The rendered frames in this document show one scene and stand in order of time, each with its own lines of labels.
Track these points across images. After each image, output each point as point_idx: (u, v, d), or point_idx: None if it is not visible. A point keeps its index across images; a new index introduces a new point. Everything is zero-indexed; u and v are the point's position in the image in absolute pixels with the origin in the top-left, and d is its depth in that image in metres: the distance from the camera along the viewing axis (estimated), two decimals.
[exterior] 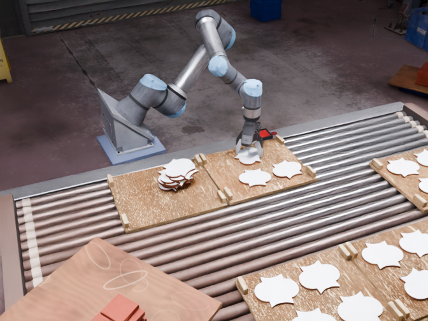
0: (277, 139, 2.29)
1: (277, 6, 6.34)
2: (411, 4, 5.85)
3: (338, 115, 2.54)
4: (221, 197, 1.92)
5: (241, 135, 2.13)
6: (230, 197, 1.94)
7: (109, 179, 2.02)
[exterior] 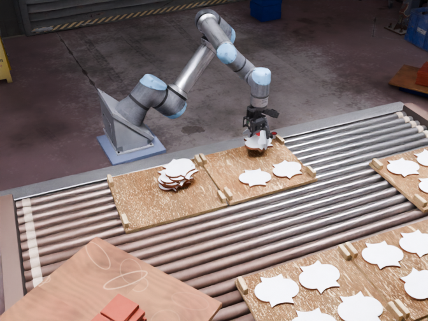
0: (277, 139, 2.29)
1: (277, 6, 6.34)
2: (411, 4, 5.85)
3: (338, 115, 2.54)
4: (221, 197, 1.92)
5: (267, 123, 2.11)
6: (230, 197, 1.94)
7: (109, 179, 2.02)
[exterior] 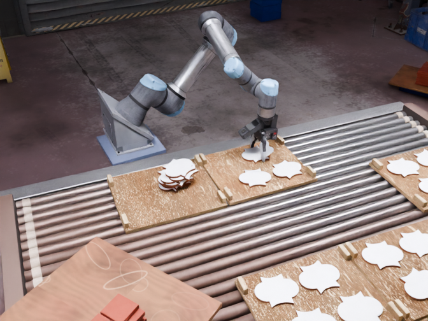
0: (277, 139, 2.29)
1: (277, 6, 6.34)
2: (411, 4, 5.85)
3: (338, 115, 2.54)
4: (221, 197, 1.92)
5: None
6: (230, 197, 1.94)
7: (109, 179, 2.02)
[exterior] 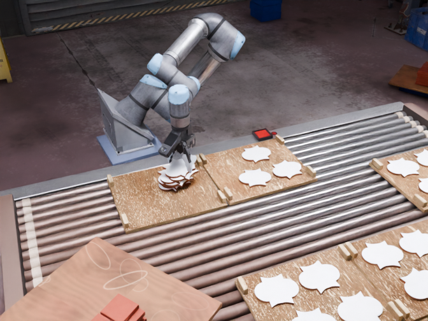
0: (277, 139, 2.29)
1: (277, 6, 6.34)
2: (411, 4, 5.85)
3: (338, 115, 2.54)
4: (221, 197, 1.92)
5: None
6: (230, 197, 1.94)
7: (109, 179, 2.02)
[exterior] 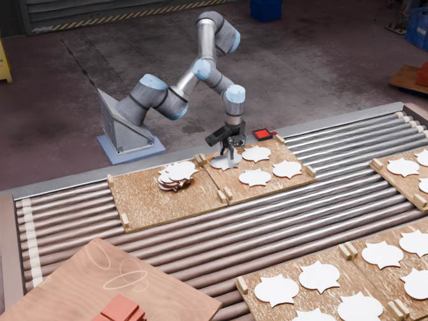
0: (277, 139, 2.29)
1: (277, 6, 6.34)
2: (411, 4, 5.85)
3: (338, 115, 2.54)
4: (221, 197, 1.92)
5: None
6: (230, 197, 1.94)
7: (109, 179, 2.02)
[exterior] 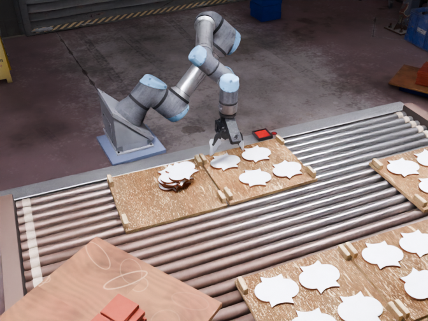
0: (277, 139, 2.29)
1: (277, 6, 6.34)
2: (411, 4, 5.85)
3: (338, 115, 2.54)
4: (221, 197, 1.92)
5: (221, 135, 2.02)
6: (230, 197, 1.93)
7: (109, 179, 2.01)
